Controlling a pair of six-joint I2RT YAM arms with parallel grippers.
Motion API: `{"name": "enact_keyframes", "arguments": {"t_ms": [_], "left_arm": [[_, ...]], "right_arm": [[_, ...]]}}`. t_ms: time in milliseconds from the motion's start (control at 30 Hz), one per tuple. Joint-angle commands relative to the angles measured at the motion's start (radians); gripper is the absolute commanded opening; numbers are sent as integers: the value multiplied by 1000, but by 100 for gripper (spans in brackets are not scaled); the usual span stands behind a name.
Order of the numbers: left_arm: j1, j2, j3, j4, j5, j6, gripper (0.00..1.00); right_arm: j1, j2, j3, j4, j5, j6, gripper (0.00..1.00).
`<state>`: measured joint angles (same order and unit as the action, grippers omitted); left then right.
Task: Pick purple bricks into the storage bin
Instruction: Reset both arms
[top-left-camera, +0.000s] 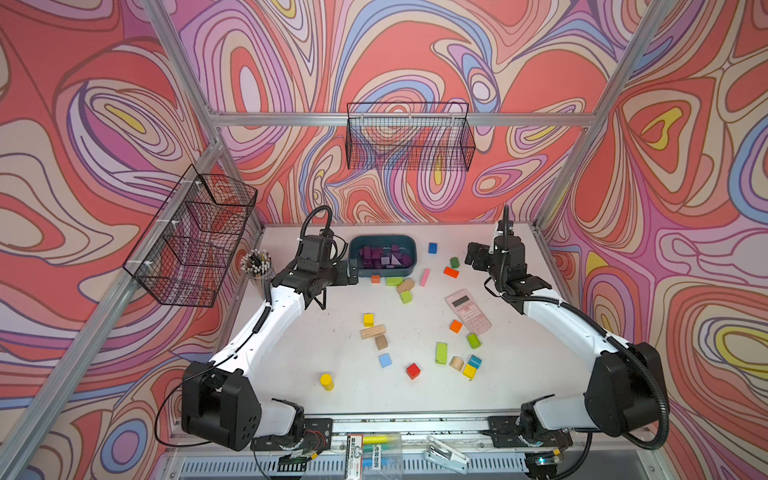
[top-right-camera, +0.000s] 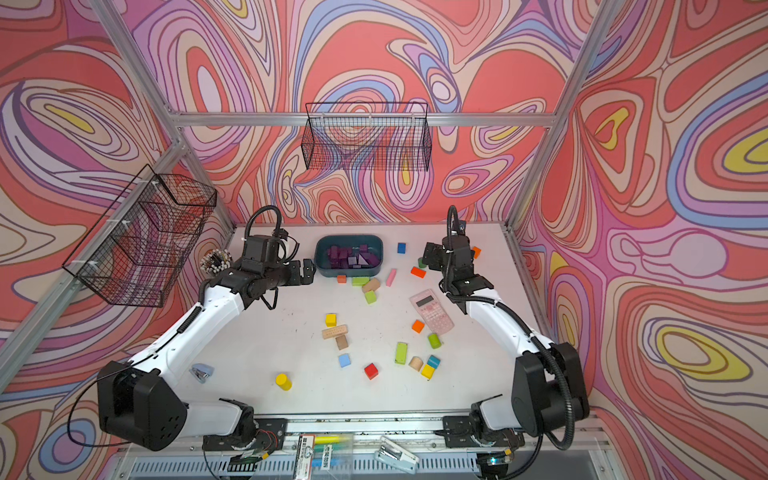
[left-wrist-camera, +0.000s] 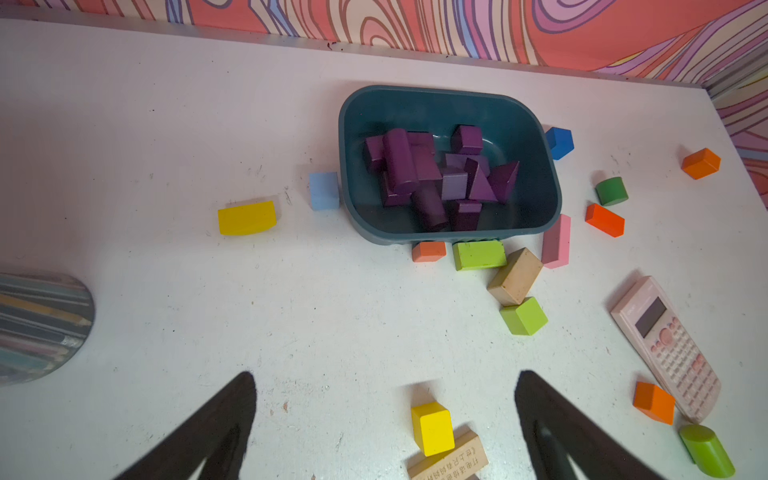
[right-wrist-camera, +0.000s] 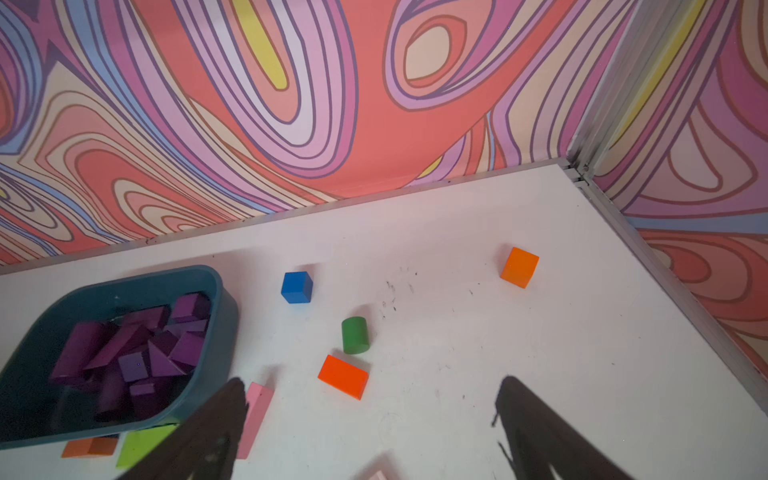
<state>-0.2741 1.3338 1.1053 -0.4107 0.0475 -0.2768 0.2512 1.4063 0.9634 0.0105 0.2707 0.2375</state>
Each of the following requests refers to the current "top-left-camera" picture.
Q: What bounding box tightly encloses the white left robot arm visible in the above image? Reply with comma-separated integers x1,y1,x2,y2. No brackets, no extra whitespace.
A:
181,228,347,451

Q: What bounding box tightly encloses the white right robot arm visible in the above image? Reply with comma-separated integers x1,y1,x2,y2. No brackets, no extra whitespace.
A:
464,233,670,450

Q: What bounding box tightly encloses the teal plastic storage bin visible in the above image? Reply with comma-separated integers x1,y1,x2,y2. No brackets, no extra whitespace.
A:
349,234,418,277

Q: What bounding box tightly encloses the pen holder cup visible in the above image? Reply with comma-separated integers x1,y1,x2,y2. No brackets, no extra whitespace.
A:
240,249,276,288

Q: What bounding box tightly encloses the pink calculator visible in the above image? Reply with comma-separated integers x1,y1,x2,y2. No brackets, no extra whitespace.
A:
445,289,492,335

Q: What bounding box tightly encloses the pink long wooden block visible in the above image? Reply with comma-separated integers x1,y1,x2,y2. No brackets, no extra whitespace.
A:
419,268,431,287

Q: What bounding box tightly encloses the natural wood long block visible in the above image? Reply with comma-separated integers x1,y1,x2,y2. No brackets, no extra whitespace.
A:
360,325,386,340

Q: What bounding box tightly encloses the green cylinder near calculator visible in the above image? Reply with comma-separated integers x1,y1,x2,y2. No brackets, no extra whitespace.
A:
467,333,482,350

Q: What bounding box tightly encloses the natural wood block rear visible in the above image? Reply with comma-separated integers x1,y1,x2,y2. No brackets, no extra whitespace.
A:
396,278,415,294

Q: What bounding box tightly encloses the natural wood small block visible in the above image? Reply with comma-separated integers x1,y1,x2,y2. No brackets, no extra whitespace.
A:
374,335,388,350

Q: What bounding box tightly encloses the light green rectangular block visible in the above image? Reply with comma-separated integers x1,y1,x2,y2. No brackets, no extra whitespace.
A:
435,342,448,365

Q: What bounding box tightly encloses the yellow wooden cylinder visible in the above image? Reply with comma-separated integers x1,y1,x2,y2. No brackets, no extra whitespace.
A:
320,373,335,392

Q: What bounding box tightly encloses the natural wood cylinder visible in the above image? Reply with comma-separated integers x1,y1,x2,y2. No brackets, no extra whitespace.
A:
449,356,464,371

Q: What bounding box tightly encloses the light blue wooden cube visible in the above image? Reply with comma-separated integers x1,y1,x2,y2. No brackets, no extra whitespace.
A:
378,353,392,368

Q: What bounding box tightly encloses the yellow small cube front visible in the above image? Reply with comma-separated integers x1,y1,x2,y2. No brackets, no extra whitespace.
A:
462,364,477,380

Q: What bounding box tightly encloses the red wooden cube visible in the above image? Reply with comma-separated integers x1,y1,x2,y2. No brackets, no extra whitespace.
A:
406,363,421,380

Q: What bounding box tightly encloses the marker box front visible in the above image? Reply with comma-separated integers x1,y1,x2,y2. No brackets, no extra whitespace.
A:
344,433,404,480

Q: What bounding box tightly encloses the clear plastic stapler front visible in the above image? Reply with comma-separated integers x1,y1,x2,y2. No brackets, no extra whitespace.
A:
423,436,470,475

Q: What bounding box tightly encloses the black wire basket left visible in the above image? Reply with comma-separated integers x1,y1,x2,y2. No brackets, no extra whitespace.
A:
122,166,258,308

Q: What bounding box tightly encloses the black wire basket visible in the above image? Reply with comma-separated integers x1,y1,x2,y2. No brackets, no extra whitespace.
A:
345,100,476,172
122,166,258,308

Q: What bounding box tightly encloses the black wire basket back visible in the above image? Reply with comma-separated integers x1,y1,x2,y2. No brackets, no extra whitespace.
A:
345,100,476,172

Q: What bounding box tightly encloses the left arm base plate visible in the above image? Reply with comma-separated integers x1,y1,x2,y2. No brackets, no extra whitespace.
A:
250,417,333,455

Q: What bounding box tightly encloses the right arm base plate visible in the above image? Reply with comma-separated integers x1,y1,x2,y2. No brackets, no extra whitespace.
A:
483,413,573,450

